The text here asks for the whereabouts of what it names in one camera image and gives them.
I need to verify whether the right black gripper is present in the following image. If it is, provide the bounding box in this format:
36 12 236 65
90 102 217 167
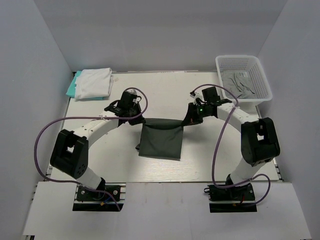
182 102 210 127

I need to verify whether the light grey t-shirt in basket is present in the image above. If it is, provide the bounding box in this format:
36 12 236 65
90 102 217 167
221 71 256 99

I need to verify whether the folded white t-shirt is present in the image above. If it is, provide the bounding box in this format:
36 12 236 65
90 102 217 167
74 67 113 101

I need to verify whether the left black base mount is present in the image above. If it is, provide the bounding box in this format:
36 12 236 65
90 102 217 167
72 183 126 212

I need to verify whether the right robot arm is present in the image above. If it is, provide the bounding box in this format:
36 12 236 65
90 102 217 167
182 84 281 200

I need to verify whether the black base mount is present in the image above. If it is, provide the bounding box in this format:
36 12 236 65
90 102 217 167
72 183 126 212
203 183 257 213

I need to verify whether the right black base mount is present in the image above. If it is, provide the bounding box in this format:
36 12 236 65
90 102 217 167
203 183 257 213

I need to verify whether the dark grey t-shirt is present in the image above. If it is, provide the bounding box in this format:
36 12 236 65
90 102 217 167
136 118 184 161

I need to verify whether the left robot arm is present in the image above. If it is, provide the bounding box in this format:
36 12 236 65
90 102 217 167
50 87 145 200

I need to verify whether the folded teal t-shirt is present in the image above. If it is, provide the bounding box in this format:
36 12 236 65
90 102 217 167
65 70 107 102

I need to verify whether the white plastic basket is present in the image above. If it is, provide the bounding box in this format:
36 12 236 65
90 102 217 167
215 55 273 109

